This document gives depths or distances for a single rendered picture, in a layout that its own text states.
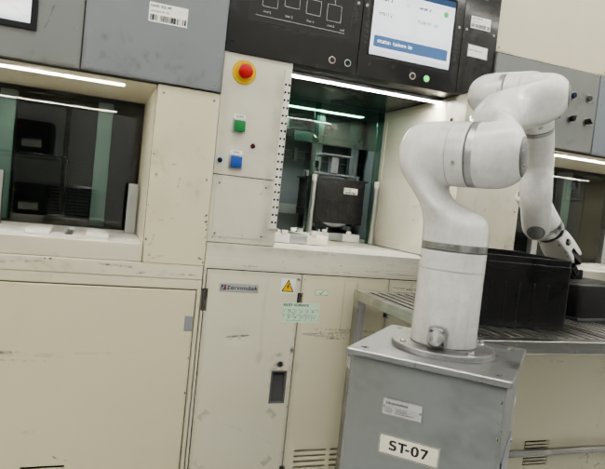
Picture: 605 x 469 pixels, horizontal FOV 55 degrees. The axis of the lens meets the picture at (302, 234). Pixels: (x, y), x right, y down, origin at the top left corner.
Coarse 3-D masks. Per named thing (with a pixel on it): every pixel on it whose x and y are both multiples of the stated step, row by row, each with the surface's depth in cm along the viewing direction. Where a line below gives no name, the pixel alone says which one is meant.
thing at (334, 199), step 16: (336, 160) 237; (304, 176) 235; (320, 176) 227; (352, 176) 241; (304, 192) 237; (320, 192) 227; (336, 192) 229; (352, 192) 232; (304, 208) 235; (320, 208) 228; (336, 208) 230; (352, 208) 232; (352, 224) 233
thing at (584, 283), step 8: (576, 280) 172; (584, 280) 174; (592, 280) 178; (600, 280) 183; (576, 288) 159; (584, 288) 159; (592, 288) 160; (600, 288) 162; (568, 296) 161; (576, 296) 159; (584, 296) 159; (592, 296) 160; (600, 296) 162; (568, 304) 161; (576, 304) 159; (584, 304) 159; (592, 304) 161; (600, 304) 162; (568, 312) 161; (576, 312) 159; (584, 312) 159; (592, 312) 161; (600, 312) 163; (576, 320) 158; (584, 320) 159; (592, 320) 161; (600, 320) 162
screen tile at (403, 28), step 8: (384, 0) 173; (392, 0) 174; (400, 0) 175; (408, 0) 176; (384, 8) 174; (392, 8) 174; (400, 8) 175; (376, 16) 173; (408, 16) 176; (376, 24) 173; (384, 24) 174; (392, 24) 175; (400, 24) 176; (408, 24) 177; (384, 32) 174; (392, 32) 175; (400, 32) 176; (408, 32) 177
